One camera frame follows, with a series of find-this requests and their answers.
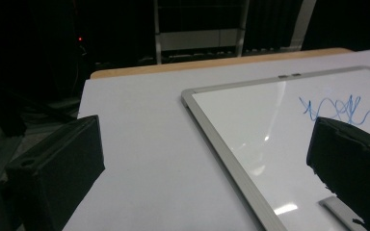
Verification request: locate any white table sheet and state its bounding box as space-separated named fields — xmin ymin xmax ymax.
xmin=62 ymin=48 xmax=370 ymax=231

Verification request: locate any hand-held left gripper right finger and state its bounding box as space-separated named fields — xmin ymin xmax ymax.
xmin=305 ymin=116 xmax=370 ymax=231

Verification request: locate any slanted metal pole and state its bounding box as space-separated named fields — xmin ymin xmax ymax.
xmin=287 ymin=0 xmax=318 ymax=52

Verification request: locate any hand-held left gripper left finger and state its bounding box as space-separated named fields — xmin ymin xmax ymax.
xmin=5 ymin=115 xmax=106 ymax=231

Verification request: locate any wooden table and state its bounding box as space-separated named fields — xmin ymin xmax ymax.
xmin=90 ymin=47 xmax=355 ymax=80

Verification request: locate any whiteboard with silver frame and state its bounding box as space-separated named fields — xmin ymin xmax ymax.
xmin=180 ymin=64 xmax=370 ymax=231

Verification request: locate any metal stand frame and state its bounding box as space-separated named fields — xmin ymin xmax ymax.
xmin=153 ymin=0 xmax=251 ymax=65

